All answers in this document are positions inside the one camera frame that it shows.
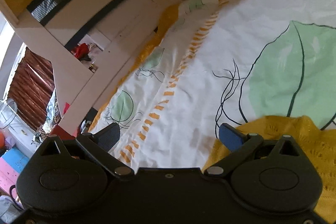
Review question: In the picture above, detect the red item on shelf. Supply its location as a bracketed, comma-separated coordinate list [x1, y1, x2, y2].
[71, 43, 91, 61]

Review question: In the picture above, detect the white leaf-print duvet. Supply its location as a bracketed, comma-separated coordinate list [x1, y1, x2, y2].
[91, 0, 335, 169]

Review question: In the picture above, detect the brown striped curtain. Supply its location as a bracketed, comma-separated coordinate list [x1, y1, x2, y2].
[8, 48, 55, 130]

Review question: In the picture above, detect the wooden bed frame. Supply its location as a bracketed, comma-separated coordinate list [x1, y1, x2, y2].
[1, 0, 187, 134]

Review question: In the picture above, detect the orange bed sheet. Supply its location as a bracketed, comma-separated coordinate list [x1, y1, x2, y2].
[89, 3, 180, 131]

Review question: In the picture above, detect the mustard yellow knit sweater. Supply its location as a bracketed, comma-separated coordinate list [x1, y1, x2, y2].
[202, 114, 336, 223]

